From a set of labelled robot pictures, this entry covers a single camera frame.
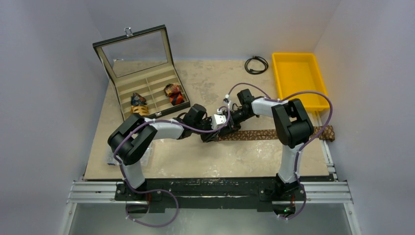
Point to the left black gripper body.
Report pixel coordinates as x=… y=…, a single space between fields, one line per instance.
x=206 y=125

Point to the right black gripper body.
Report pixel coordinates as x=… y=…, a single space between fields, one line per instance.
x=229 y=126

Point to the brown floral tie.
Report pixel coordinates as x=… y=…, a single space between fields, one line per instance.
x=326 y=134

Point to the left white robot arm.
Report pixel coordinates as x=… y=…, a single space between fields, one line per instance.
x=131 y=139

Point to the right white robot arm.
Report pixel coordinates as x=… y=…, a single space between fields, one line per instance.
x=292 y=125

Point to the orange navy rolled tie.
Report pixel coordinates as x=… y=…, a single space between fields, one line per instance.
x=176 y=99

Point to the multicolour patterned rolled tie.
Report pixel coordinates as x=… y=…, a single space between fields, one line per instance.
x=171 y=89

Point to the yellow patterned rolled tie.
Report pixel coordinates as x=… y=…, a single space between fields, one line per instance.
x=141 y=110

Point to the clear plastic screw box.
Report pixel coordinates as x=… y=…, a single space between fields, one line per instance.
x=110 y=160

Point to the dark floral rolled tie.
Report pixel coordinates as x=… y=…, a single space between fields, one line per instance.
x=138 y=100

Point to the yellow plastic tray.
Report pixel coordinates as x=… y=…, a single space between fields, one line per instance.
x=296 y=72

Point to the black tie display box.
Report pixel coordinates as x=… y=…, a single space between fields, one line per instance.
x=141 y=62

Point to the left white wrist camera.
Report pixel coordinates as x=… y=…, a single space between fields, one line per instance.
x=219 y=119

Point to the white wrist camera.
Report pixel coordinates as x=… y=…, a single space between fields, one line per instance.
x=230 y=104
x=219 y=119

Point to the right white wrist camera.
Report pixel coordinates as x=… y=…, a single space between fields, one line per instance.
x=230 y=104

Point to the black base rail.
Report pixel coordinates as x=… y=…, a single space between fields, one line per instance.
x=263 y=194

